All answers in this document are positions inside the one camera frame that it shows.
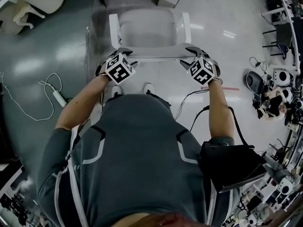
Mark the white mesh chair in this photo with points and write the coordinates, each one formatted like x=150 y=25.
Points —
x=146 y=22

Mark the person's right white shoe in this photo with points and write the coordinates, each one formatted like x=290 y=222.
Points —
x=149 y=89

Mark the black dome shell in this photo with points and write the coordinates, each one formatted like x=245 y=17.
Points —
x=254 y=81

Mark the person's left white shoe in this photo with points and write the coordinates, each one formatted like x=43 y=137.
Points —
x=116 y=90

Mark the long white workbench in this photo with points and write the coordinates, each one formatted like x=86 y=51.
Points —
x=287 y=8

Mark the person's right leg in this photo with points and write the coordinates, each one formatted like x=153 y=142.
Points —
x=161 y=99

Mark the person's left forearm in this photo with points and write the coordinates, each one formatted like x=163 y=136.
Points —
x=80 y=103

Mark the black shoulder bag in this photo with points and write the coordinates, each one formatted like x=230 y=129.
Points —
x=227 y=164

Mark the person's face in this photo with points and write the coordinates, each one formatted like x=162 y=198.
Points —
x=156 y=221

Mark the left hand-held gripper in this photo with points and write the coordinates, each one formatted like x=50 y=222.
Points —
x=120 y=70

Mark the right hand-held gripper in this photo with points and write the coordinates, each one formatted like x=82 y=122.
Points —
x=203 y=71

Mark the white robot head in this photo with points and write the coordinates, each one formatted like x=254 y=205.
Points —
x=282 y=75
x=285 y=185
x=287 y=94

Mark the cream ornate stool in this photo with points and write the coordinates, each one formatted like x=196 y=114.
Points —
x=23 y=14

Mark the person's white shoe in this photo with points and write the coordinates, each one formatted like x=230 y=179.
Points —
x=116 y=90
x=149 y=89

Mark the person's grey shirt torso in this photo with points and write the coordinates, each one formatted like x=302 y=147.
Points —
x=137 y=162

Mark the person's right forearm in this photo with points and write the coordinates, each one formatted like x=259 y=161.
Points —
x=219 y=110

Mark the white metal rack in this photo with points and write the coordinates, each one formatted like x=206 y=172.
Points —
x=11 y=185

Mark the black side chair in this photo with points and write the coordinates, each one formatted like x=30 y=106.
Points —
x=282 y=35

